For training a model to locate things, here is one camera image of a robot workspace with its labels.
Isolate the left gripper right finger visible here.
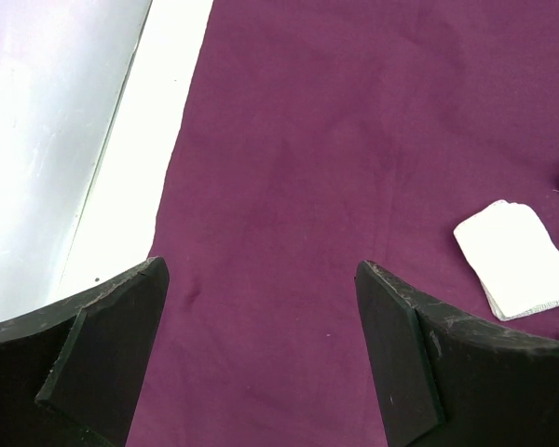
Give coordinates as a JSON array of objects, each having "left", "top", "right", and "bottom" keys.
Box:
[{"left": 355, "top": 261, "right": 559, "bottom": 446}]

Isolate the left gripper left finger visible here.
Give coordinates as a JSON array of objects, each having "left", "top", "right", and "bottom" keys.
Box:
[{"left": 0, "top": 257, "right": 169, "bottom": 446}]

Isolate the purple cloth mat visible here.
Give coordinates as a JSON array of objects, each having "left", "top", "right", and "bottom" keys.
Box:
[{"left": 128, "top": 1, "right": 559, "bottom": 446}]

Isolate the left gauze pad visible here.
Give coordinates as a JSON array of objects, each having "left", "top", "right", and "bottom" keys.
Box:
[{"left": 453, "top": 200, "right": 559, "bottom": 321}]

